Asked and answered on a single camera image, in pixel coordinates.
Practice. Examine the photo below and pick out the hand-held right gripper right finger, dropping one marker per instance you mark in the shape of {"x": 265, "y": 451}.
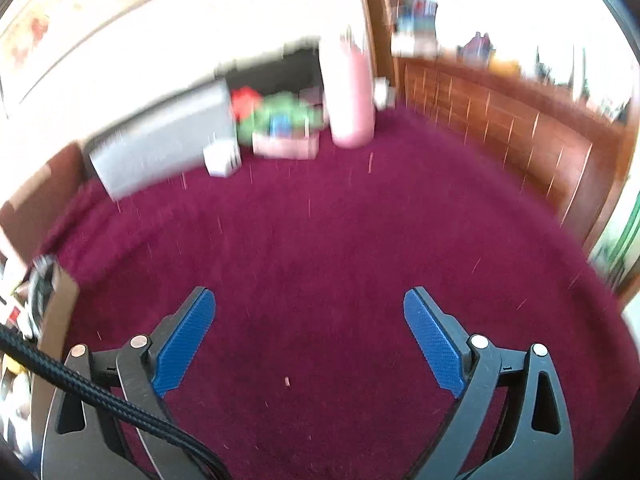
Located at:
{"x": 432, "y": 345}

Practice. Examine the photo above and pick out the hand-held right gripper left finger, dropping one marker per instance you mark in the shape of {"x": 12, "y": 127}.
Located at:
{"x": 185, "y": 340}

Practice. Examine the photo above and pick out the brown cardboard box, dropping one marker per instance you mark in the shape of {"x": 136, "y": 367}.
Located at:
{"x": 57, "y": 310}

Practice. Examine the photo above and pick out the small white charger plug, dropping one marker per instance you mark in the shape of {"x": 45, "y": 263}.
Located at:
{"x": 220, "y": 160}

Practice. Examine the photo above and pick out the grey shoe box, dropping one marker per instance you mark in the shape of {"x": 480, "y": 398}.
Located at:
{"x": 160, "y": 145}

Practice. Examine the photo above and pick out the green striped fabric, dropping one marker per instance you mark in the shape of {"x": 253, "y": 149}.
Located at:
{"x": 620, "y": 250}

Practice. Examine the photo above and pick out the wooden sideboard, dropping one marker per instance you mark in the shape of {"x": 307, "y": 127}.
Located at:
{"x": 500, "y": 125}

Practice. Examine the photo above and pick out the red cloth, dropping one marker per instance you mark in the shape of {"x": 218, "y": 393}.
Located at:
{"x": 245, "y": 101}

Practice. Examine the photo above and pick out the green cloth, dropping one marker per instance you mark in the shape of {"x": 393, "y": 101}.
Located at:
{"x": 290, "y": 110}

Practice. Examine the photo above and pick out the pink water bottle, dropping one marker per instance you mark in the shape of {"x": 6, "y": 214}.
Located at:
{"x": 350, "y": 105}

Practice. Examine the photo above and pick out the yellow item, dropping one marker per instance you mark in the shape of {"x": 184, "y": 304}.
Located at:
{"x": 506, "y": 66}

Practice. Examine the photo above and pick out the red blue toy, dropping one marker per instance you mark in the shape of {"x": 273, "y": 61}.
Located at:
{"x": 477, "y": 46}

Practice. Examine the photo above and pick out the blue printed carton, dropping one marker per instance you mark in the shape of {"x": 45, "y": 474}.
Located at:
{"x": 417, "y": 25}

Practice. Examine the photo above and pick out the wooden window frame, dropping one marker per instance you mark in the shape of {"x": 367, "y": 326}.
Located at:
{"x": 377, "y": 25}

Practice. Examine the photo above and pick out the framed wall picture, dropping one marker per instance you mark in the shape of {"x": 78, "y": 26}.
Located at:
{"x": 75, "y": 5}

